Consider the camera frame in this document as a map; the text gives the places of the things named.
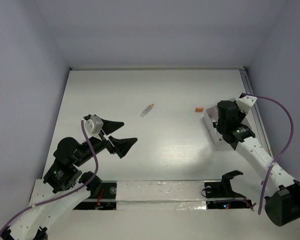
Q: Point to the aluminium side rail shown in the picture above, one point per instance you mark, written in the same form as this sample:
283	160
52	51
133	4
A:
257	125

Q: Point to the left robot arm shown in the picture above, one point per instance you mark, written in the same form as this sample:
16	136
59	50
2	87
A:
71	178

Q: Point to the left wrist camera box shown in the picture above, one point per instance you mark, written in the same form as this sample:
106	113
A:
93	124

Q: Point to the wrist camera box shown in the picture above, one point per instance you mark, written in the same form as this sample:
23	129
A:
93	124
245	102

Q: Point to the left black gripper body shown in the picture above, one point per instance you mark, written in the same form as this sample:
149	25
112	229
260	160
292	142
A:
105	143

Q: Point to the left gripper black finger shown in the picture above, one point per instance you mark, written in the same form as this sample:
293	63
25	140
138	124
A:
111	126
122	146

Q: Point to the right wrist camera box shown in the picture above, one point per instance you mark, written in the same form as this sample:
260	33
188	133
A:
245	102

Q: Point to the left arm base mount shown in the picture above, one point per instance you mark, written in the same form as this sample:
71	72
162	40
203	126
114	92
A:
104	200

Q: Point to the orange eraser piece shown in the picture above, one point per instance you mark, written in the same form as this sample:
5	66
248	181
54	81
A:
199	109

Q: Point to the white divided organizer box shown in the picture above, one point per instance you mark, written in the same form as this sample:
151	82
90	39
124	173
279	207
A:
210	119

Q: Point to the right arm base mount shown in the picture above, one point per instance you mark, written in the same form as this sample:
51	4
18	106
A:
220	195

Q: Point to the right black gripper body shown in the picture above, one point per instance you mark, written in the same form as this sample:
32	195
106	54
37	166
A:
241	115

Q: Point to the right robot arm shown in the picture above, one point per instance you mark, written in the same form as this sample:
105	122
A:
279	193

